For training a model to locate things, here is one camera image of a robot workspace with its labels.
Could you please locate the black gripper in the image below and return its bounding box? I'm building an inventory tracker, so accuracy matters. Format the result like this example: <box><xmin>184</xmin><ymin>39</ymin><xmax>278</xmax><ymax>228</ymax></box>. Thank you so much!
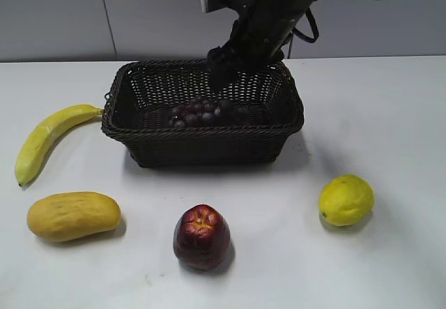
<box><xmin>207</xmin><ymin>0</ymin><xmax>317</xmax><ymax>94</ymax></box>

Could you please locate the purple grape bunch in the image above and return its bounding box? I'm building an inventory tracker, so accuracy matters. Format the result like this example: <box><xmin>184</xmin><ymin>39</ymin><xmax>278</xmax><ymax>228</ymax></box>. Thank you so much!
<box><xmin>167</xmin><ymin>96</ymin><xmax>249</xmax><ymax>128</ymax></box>

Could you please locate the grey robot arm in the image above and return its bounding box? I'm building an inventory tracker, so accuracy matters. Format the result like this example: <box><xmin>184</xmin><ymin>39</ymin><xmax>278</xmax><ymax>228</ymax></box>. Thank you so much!
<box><xmin>201</xmin><ymin>0</ymin><xmax>319</xmax><ymax>92</ymax></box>

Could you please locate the black wicker basket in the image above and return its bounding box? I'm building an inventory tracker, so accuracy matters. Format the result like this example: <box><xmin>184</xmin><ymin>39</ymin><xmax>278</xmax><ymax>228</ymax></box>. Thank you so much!
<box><xmin>102</xmin><ymin>59</ymin><xmax>304</xmax><ymax>168</ymax></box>

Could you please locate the dark red apple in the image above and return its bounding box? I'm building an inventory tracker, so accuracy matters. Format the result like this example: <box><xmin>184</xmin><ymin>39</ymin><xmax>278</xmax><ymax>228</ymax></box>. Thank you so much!
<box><xmin>173</xmin><ymin>204</ymin><xmax>231</xmax><ymax>271</ymax></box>

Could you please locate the yellow lemon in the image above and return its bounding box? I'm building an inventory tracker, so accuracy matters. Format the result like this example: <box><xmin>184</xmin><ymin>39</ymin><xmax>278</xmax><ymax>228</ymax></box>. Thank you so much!
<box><xmin>318</xmin><ymin>174</ymin><xmax>375</xmax><ymax>227</ymax></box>

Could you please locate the yellow banana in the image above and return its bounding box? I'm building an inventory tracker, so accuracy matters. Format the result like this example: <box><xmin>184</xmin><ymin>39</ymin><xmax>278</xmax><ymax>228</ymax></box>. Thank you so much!
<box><xmin>15</xmin><ymin>104</ymin><xmax>103</xmax><ymax>187</ymax></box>

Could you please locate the orange yellow mango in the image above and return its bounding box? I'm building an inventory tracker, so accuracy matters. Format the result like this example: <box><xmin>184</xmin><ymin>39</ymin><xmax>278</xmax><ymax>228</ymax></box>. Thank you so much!
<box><xmin>26</xmin><ymin>191</ymin><xmax>121</xmax><ymax>243</ymax></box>

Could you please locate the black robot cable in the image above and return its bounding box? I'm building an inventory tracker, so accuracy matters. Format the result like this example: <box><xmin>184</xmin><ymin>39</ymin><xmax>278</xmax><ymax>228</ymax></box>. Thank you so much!
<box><xmin>286</xmin><ymin>7</ymin><xmax>320</xmax><ymax>60</ymax></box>

